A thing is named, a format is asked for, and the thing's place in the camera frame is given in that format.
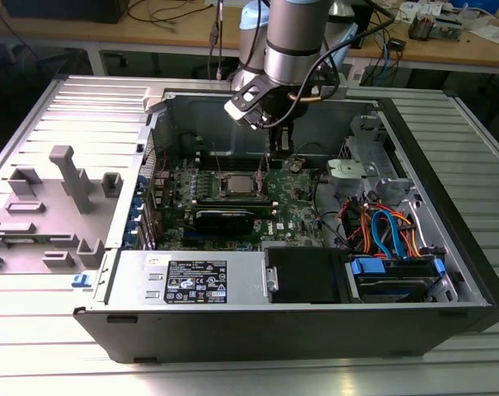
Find grey parts rack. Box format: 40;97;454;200
0;144;125;271

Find white printed cards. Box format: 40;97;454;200
397;1;454;21

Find black and grey PC case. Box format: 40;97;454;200
73;84;499;365

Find hanging grey cable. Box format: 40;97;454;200
207;0;226;82

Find silver CPU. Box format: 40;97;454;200
226;175;257;195

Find hard disk in blue carrier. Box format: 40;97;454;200
344;254;448;305

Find blue network cable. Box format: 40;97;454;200
379;32;395;86

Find thin red wire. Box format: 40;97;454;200
144;144;170;177

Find copper wound transformer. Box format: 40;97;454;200
409;11;436;41

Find black monitor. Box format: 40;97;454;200
1;0;130;25

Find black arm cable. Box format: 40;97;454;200
265;12;398;129

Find blue flat data cable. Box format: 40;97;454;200
371;209;407;262

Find grey case latch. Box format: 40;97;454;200
142;85;170;116

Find tall black box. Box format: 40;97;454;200
351;0;374;50

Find black graphics card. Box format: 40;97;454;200
191;208;257;238

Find silver power supply unit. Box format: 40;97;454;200
102;249;280;306

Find silver drive bracket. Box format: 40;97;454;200
326;158;411;195

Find green motherboard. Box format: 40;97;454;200
148;153;331;253

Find small electronic device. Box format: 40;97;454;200
434;14;467;41

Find black power cable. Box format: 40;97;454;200
313;175;353;251

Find black RAM slot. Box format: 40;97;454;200
194;195;274;201
195;155;271;163
195;163;271;171
195;159;271;167
195;151;271;158

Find CPU socket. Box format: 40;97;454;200
218;171;270;202

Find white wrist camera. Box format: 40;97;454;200
223;79;275;130

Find orange power wire bundle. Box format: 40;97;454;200
338;196;424;259

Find white paper sheets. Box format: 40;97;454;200
469;23;499;45

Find metal drive cage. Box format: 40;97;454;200
339;114;393;163

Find wooden desk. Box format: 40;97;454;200
0;0;499;78

